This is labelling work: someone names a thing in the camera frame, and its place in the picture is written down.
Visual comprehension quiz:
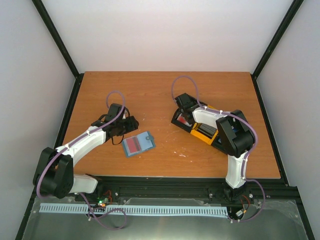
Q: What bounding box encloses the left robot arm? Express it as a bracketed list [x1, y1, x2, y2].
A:
[32, 103, 139, 202]

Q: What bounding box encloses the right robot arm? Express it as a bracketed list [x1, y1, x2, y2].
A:
[171, 93, 257, 189]

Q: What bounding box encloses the black card bin right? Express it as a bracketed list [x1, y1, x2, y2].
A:
[211, 126, 239, 154]

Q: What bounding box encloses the electronics board with leds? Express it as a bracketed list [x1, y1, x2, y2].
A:
[97, 190, 113, 207]

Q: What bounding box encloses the purple cable loop front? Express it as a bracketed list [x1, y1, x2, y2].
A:
[81, 193, 128, 230]

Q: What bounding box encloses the light blue cable duct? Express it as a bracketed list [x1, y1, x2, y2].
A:
[39, 203, 228, 218]

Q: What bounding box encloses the black frame post right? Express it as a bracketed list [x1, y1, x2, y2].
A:
[251, 0, 304, 81]

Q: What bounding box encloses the yellow card bin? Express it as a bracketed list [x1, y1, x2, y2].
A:
[190, 105, 219, 147]

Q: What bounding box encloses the black frame post left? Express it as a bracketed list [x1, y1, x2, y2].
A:
[31, 0, 81, 80]

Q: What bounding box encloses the black card bin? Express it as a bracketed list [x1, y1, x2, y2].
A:
[211, 126, 239, 154]
[171, 109, 196, 133]

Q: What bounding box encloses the black front rail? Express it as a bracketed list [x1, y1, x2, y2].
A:
[85, 176, 302, 205]

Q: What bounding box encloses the grey card stack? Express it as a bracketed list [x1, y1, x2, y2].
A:
[197, 123, 217, 139]

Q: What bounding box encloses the teal card holder wallet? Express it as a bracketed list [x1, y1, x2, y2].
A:
[121, 131, 156, 158]

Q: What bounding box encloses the black card bin left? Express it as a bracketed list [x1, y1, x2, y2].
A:
[171, 109, 196, 133]

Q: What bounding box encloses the black frame post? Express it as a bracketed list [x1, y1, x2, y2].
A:
[251, 0, 304, 81]
[31, 0, 81, 80]

